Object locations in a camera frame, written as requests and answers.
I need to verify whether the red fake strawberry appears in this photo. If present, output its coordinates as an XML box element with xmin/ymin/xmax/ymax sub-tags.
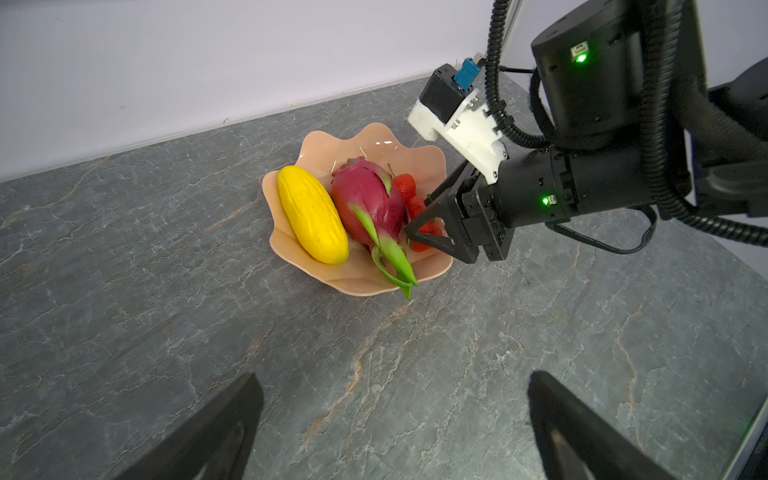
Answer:
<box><xmin>393</xmin><ymin>174</ymin><xmax>416</xmax><ymax>203</ymax></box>
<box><xmin>407</xmin><ymin>195</ymin><xmax>443</xmax><ymax>252</ymax></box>

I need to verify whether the aluminium frame corner post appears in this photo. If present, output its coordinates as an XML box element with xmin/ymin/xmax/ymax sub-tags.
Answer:
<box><xmin>501</xmin><ymin>0</ymin><xmax>527</xmax><ymax>55</ymax></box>

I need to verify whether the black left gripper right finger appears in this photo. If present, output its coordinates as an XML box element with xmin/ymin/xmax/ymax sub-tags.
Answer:
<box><xmin>528</xmin><ymin>371</ymin><xmax>672</xmax><ymax>479</ymax></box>

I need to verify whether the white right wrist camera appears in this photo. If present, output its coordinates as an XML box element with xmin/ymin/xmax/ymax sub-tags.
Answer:
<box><xmin>408</xmin><ymin>54</ymin><xmax>508</xmax><ymax>185</ymax></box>

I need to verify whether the pink fake dragon fruit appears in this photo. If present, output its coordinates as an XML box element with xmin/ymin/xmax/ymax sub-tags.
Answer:
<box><xmin>330</xmin><ymin>157</ymin><xmax>418</xmax><ymax>299</ymax></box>

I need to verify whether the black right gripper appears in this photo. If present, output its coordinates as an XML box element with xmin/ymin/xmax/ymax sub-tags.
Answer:
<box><xmin>405</xmin><ymin>143</ymin><xmax>658</xmax><ymax>264</ymax></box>

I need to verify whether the black corrugated cable conduit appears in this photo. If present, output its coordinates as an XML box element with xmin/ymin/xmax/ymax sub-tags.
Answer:
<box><xmin>484</xmin><ymin>0</ymin><xmax>768</xmax><ymax>248</ymax></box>

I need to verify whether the yellow fake fruit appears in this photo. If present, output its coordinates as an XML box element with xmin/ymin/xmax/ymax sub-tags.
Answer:
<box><xmin>278</xmin><ymin>166</ymin><xmax>350</xmax><ymax>265</ymax></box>

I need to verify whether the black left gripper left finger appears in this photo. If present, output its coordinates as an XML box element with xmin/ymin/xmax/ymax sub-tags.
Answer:
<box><xmin>118</xmin><ymin>373</ymin><xmax>264</xmax><ymax>479</ymax></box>

